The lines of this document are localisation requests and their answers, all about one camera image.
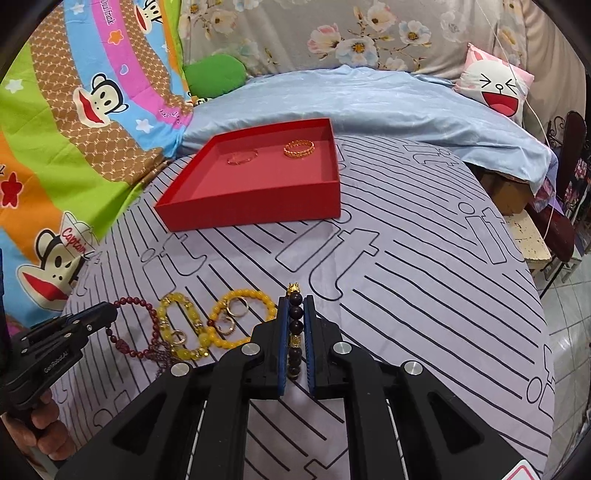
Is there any white wooden stool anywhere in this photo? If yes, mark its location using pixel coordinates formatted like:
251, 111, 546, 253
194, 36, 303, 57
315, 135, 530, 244
502, 211, 553, 274

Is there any light blue blanket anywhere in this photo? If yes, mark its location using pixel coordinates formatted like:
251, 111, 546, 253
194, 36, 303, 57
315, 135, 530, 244
181, 65, 562, 195

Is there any colourful monkey print blanket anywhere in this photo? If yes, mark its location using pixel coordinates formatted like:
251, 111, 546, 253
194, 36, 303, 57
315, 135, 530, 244
0, 0, 200, 334

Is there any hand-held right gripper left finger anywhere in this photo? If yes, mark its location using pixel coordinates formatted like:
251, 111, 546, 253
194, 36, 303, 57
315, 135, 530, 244
55, 296, 290, 480

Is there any translucent yellow bead bracelet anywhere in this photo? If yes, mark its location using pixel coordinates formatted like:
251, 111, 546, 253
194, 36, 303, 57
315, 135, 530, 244
156, 292, 212, 362

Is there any red tray box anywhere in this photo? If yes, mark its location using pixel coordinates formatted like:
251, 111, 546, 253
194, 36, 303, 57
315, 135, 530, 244
154, 118, 343, 233

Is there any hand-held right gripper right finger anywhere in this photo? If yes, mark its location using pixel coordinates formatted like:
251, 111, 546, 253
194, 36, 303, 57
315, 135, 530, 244
304, 294, 529, 480

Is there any green pillow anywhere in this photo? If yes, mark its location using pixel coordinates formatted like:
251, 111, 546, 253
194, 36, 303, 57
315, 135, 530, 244
183, 54, 248, 99

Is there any dark wooden chair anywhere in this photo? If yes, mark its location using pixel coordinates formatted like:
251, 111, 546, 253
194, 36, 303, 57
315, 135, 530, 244
538, 111, 591, 296

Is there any dark brown bead bracelet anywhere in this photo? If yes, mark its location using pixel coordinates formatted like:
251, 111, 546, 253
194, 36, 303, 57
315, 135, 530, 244
285, 283, 306, 382

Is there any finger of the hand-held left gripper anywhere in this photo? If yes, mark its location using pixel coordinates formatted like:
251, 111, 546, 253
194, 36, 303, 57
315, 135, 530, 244
28, 301, 119, 340
18, 325, 89, 365

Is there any grey floral sheet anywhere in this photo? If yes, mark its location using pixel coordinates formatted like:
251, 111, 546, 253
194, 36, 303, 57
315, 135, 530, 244
178, 0, 588, 139

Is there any thin gold bangle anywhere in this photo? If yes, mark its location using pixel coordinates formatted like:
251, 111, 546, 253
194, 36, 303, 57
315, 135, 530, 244
226, 148, 260, 166

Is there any pink bunny face pillow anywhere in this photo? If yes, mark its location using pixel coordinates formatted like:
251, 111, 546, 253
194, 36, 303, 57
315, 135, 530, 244
454, 43, 536, 126

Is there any opaque yellow bead bracelet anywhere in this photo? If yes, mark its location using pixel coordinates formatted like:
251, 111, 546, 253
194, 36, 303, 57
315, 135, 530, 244
206, 288, 278, 353

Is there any dark red bead bracelet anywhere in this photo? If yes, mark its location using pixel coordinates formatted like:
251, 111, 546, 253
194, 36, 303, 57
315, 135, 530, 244
106, 297, 175, 377

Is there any brown cardboard box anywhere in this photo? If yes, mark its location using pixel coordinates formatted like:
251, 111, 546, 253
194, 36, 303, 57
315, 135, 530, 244
479, 165, 537, 216

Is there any gold chain bracelet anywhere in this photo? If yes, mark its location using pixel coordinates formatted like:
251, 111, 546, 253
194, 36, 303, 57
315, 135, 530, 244
283, 140, 317, 160

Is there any thin white cable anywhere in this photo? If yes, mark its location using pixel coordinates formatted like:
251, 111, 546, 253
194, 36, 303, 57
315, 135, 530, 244
475, 0, 557, 241

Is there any person's left hand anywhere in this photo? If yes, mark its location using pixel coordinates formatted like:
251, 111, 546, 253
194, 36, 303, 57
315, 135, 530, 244
0, 387, 80, 463

